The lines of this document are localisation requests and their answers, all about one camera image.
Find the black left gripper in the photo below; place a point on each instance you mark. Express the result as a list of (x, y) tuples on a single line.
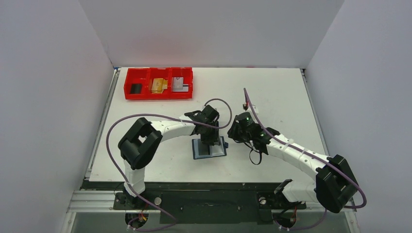
[(212, 140)]

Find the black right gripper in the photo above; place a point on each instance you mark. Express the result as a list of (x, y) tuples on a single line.
[(234, 132)]

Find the navy blue card holder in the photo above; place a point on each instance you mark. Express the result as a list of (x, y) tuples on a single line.
[(203, 151)]

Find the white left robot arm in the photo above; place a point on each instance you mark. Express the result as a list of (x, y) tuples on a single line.
[(139, 145)]

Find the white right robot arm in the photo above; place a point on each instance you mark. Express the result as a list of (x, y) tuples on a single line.
[(333, 184)]

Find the silver cards in bin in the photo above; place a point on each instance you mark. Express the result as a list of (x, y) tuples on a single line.
[(178, 85)]

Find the gold cards in bin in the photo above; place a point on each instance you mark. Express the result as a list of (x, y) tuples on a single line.
[(158, 85)]

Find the black card in bin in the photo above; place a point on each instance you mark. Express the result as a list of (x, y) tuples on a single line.
[(135, 88)]

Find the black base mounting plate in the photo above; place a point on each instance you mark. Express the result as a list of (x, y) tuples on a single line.
[(266, 192)]

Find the red three-compartment bin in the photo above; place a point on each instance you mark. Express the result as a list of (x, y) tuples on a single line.
[(168, 83)]

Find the aluminium frame rail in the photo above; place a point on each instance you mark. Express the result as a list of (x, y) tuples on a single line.
[(93, 201)]

